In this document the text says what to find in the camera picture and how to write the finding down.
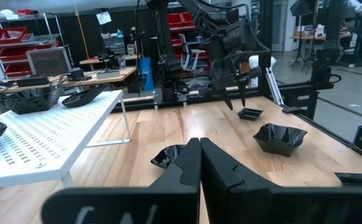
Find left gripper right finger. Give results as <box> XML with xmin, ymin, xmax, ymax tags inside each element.
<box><xmin>200</xmin><ymin>138</ymin><xmax>362</xmax><ymax>224</ymax></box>

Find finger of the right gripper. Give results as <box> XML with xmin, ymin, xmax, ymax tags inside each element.
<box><xmin>237</xmin><ymin>74</ymin><xmax>251</xmax><ymax>108</ymax></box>
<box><xmin>215</xmin><ymin>83</ymin><xmax>234</xmax><ymax>111</ymax></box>

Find white office chair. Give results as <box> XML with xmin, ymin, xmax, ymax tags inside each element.
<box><xmin>179</xmin><ymin>33</ymin><xmax>207</xmax><ymax>72</ymax></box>

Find blue barrel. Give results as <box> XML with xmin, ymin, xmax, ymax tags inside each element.
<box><xmin>139</xmin><ymin>56</ymin><xmax>155</xmax><ymax>91</ymax></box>

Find black power adapter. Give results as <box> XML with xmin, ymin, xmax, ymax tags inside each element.
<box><xmin>67</xmin><ymin>68</ymin><xmax>85</xmax><ymax>81</ymax></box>

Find wooden workbench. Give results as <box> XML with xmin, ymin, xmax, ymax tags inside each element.
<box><xmin>0</xmin><ymin>66</ymin><xmax>137</xmax><ymax>94</ymax></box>

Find wooden desk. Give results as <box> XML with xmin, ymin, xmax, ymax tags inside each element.
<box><xmin>289</xmin><ymin>32</ymin><xmax>353</xmax><ymax>42</ymax></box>

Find yellow pole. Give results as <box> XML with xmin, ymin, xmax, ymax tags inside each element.
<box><xmin>74</xmin><ymin>2</ymin><xmax>90</xmax><ymax>58</ymax></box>

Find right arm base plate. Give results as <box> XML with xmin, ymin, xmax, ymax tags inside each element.
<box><xmin>152</xmin><ymin>88</ymin><xmax>190</xmax><ymax>106</ymax></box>

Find white perforated shelf rack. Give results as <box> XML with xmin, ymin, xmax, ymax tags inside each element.
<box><xmin>0</xmin><ymin>89</ymin><xmax>132</xmax><ymax>190</ymax></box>

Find shelf unit with red bins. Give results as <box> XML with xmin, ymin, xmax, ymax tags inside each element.
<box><xmin>0</xmin><ymin>12</ymin><xmax>75</xmax><ymax>80</ymax></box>

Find rack of red bins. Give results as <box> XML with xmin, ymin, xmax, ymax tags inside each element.
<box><xmin>167</xmin><ymin>11</ymin><xmax>213</xmax><ymax>60</ymax></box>

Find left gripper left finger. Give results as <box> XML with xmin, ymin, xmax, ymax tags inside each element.
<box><xmin>40</xmin><ymin>138</ymin><xmax>202</xmax><ymax>224</ymax></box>

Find black teardrop plate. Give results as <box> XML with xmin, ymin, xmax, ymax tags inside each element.
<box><xmin>62</xmin><ymin>84</ymin><xmax>111</xmax><ymax>109</ymax></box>

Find red plastic bin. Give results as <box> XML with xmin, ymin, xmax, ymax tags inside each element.
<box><xmin>0</xmin><ymin>26</ymin><xmax>29</xmax><ymax>45</ymax></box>

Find grey monitor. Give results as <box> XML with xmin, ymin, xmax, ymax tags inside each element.
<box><xmin>25</xmin><ymin>46</ymin><xmax>73</xmax><ymax>77</ymax></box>

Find black wavy square bowl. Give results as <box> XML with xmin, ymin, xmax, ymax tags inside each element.
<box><xmin>0</xmin><ymin>85</ymin><xmax>64</xmax><ymax>115</ymax></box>
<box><xmin>253</xmin><ymin>123</ymin><xmax>309</xmax><ymax>158</ymax></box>

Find black small square plate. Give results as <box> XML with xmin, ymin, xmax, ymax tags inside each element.
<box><xmin>334</xmin><ymin>172</ymin><xmax>362</xmax><ymax>188</ymax></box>
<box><xmin>236</xmin><ymin>107</ymin><xmax>264</xmax><ymax>121</ymax></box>

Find white bag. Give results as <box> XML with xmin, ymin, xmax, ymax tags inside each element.
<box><xmin>249</xmin><ymin>55</ymin><xmax>277</xmax><ymax>88</ymax></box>

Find silver aluminium bars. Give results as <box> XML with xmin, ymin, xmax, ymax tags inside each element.
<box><xmin>264</xmin><ymin>67</ymin><xmax>284</xmax><ymax>105</ymax></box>

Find black softbox on tripod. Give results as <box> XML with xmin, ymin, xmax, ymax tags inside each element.
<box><xmin>289</xmin><ymin>0</ymin><xmax>312</xmax><ymax>71</ymax></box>

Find grey parts drawer cabinet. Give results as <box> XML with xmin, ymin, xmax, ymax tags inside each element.
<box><xmin>103</xmin><ymin>36</ymin><xmax>128</xmax><ymax>56</ymax></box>

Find white paper sign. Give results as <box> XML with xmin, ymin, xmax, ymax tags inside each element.
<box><xmin>96</xmin><ymin>11</ymin><xmax>112</xmax><ymax>26</ymax></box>

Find black flat box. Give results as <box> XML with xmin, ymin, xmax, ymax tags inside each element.
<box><xmin>16</xmin><ymin>76</ymin><xmax>51</xmax><ymax>88</ymax></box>

